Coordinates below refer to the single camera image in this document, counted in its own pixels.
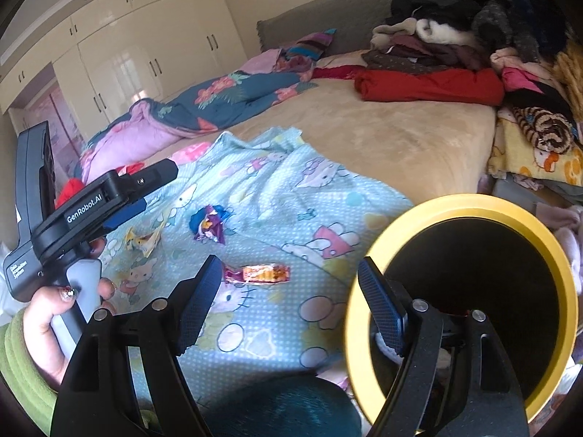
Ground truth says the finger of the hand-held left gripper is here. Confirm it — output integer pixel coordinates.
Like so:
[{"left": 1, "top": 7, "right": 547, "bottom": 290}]
[
  {"left": 107, "top": 159, "right": 179, "bottom": 203},
  {"left": 102, "top": 199, "right": 146, "bottom": 233}
]

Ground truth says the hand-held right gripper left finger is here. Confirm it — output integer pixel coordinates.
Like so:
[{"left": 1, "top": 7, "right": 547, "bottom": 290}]
[{"left": 50, "top": 254, "right": 224, "bottom": 437}]

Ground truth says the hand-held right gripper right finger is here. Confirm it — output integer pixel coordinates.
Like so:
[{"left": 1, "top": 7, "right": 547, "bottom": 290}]
[{"left": 356, "top": 257, "right": 531, "bottom": 437}]

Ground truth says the yellow wrapper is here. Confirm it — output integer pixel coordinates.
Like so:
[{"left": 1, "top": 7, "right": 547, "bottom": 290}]
[{"left": 125, "top": 227, "right": 164, "bottom": 258}]

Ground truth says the yellow rimmed black bin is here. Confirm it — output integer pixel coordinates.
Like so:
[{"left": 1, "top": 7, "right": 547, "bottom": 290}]
[{"left": 345, "top": 193, "right": 579, "bottom": 437}]

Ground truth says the person's left forearm green sleeve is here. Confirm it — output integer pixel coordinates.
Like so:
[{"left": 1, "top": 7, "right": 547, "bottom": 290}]
[{"left": 0, "top": 307, "right": 60, "bottom": 424}]

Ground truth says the person's left hand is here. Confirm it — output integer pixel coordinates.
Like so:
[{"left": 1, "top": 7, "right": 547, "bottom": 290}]
[{"left": 23, "top": 279, "right": 117, "bottom": 387}]

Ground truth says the red cloth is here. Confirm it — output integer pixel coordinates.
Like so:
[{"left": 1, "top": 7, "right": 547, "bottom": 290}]
[{"left": 55, "top": 164, "right": 137, "bottom": 205}]

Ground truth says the pink cartoon blanket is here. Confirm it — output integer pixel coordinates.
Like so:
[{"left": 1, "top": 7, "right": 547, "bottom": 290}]
[{"left": 171, "top": 142, "right": 212, "bottom": 165}]

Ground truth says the orange pink candy wrapper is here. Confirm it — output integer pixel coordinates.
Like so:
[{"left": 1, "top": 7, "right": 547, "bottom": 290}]
[{"left": 223, "top": 263, "right": 292, "bottom": 287}]

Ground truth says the purple blue candy wrapper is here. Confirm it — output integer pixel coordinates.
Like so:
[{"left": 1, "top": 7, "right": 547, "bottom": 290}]
[{"left": 189, "top": 204, "right": 227, "bottom": 244}]

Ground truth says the blue floral quilt pink lining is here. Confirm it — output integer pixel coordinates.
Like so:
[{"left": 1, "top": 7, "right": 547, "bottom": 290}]
[{"left": 79, "top": 69, "right": 320, "bottom": 183}]

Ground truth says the cream wardrobe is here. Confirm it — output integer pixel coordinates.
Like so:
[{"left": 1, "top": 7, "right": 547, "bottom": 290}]
[{"left": 0, "top": 0, "right": 249, "bottom": 155}]

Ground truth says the light blue cartoon cat blanket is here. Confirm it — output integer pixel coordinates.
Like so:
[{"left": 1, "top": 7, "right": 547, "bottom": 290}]
[{"left": 98, "top": 127, "right": 415, "bottom": 420}]

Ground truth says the dark teal cloth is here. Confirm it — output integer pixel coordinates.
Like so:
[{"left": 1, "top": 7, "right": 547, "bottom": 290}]
[{"left": 214, "top": 373, "right": 363, "bottom": 437}]

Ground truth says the bed with beige sheet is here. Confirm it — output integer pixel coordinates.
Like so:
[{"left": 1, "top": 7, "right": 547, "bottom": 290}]
[{"left": 182, "top": 52, "right": 497, "bottom": 205}]

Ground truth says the pink cloth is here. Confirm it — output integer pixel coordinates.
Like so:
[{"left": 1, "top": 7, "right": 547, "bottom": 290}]
[{"left": 241, "top": 49, "right": 281, "bottom": 75}]

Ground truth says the yellow cartoon blanket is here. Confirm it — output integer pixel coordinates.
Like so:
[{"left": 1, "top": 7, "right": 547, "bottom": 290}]
[{"left": 487, "top": 109, "right": 583, "bottom": 187}]

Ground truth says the striped colourful pillow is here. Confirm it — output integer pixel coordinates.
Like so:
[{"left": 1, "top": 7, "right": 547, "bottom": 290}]
[{"left": 278, "top": 29, "right": 338, "bottom": 71}]

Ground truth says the red patterned pillow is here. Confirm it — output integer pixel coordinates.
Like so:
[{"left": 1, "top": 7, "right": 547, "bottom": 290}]
[{"left": 312, "top": 64, "right": 365, "bottom": 80}]

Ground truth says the red garment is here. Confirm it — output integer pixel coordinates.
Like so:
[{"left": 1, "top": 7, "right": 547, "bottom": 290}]
[{"left": 354, "top": 67, "right": 505, "bottom": 109}]

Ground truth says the brown striped knitted cloth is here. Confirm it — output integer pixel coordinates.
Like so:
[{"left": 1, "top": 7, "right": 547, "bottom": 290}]
[{"left": 512, "top": 106, "right": 577, "bottom": 153}]

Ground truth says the grey dotted garment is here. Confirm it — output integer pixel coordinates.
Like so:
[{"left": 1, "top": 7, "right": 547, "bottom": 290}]
[{"left": 362, "top": 48, "right": 461, "bottom": 74}]

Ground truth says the grey padded headboard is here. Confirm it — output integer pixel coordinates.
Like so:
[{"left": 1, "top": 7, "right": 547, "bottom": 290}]
[{"left": 256, "top": 0, "right": 395, "bottom": 55}]

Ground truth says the bright pink garment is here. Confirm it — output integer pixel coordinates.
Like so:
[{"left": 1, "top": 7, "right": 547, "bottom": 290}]
[{"left": 501, "top": 67, "right": 543, "bottom": 94}]

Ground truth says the white fleece garment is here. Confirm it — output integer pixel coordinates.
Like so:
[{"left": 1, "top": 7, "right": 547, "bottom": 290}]
[{"left": 371, "top": 17, "right": 474, "bottom": 46}]

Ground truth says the dark grey fuzzy garment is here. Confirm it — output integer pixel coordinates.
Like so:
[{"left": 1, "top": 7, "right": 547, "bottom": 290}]
[{"left": 474, "top": 0, "right": 538, "bottom": 62}]

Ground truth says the mustard fuzzy cloth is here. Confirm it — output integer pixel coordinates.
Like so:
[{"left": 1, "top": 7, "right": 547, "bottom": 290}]
[{"left": 551, "top": 41, "right": 583, "bottom": 89}]

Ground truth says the navy garment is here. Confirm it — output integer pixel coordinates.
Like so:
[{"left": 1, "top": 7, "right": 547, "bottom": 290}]
[{"left": 505, "top": 0, "right": 570, "bottom": 51}]

